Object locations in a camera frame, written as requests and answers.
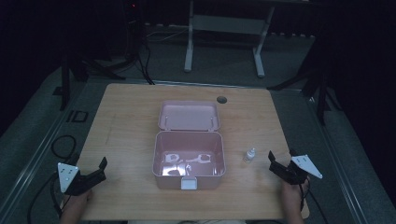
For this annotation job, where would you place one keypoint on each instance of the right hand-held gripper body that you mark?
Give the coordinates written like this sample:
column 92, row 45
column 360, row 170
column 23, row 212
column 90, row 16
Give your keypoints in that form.
column 288, row 174

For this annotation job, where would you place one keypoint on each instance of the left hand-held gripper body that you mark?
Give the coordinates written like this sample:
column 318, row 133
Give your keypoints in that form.
column 84, row 182

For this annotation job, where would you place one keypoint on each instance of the person's left hand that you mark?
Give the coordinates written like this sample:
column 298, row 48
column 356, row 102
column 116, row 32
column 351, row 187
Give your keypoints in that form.
column 77, row 202

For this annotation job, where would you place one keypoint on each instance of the person's right hand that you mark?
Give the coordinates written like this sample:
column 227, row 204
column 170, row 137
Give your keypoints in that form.
column 292, row 196

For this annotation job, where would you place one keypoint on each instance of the small clear dropper bottle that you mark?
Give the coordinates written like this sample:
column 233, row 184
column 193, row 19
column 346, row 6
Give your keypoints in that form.
column 249, row 156

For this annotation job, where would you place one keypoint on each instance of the black tripod stand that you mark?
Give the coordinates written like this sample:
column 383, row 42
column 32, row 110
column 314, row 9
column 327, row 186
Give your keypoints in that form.
column 71, row 71
column 320, row 93

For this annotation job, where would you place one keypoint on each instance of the round table grommet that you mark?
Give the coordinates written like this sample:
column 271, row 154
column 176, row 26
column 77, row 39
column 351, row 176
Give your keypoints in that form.
column 221, row 100

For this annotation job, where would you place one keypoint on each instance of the pink plastic storage box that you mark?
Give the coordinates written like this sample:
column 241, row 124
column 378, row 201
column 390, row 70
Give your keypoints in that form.
column 188, row 146

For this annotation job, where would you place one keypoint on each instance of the dark equipment rack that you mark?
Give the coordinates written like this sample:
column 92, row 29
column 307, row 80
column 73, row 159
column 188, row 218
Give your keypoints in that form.
column 133, row 28

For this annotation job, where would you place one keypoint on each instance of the metal floor rail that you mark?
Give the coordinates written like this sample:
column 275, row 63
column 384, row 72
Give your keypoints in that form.
column 339, row 161
column 37, row 155

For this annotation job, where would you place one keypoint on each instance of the black rectangular floor bracket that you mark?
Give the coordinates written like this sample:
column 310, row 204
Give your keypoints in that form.
column 77, row 116

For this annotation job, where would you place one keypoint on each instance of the white metal desk frame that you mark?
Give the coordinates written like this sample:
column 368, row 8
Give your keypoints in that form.
column 226, row 25

